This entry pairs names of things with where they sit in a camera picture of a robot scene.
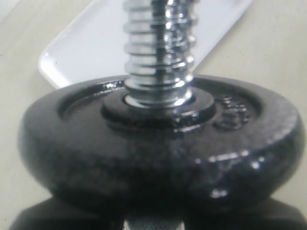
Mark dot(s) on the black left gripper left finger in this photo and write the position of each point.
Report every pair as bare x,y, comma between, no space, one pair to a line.
53,214

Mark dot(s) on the black plate without collar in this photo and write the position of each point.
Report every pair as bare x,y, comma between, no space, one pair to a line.
231,147

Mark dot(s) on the white rectangular plastic tray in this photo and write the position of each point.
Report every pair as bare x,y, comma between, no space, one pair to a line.
91,46

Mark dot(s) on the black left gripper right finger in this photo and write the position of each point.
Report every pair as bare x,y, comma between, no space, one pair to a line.
270,214

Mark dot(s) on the chrome threaded dumbbell bar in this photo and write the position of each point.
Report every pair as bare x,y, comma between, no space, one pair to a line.
159,45

